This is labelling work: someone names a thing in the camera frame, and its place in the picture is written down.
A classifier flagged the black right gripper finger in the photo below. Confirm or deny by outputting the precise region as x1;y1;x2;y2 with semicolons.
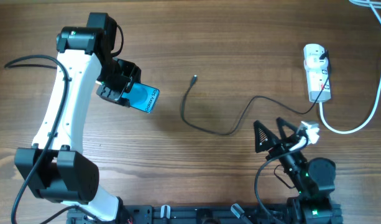
276;118;300;140
254;120;279;153

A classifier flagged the Galaxy S25 smartphone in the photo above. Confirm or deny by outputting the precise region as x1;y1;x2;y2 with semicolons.
121;83;160;113

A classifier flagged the black USB charging cable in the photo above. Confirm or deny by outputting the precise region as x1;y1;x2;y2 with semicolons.
180;49;331;136

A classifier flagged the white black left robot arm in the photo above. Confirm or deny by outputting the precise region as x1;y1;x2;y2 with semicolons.
14;12;159;223

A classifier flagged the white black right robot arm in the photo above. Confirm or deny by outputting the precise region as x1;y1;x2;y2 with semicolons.
253;118;336;223

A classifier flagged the white USB charger plug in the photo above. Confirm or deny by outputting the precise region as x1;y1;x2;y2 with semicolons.
304;52;328;71

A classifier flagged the white power strip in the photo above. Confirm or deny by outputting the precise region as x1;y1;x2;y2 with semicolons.
303;44;331;103

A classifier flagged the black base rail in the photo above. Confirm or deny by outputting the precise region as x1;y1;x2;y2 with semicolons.
67;203;343;224

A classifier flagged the white power strip cord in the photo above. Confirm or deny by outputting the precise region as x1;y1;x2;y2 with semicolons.
318;0;381;135

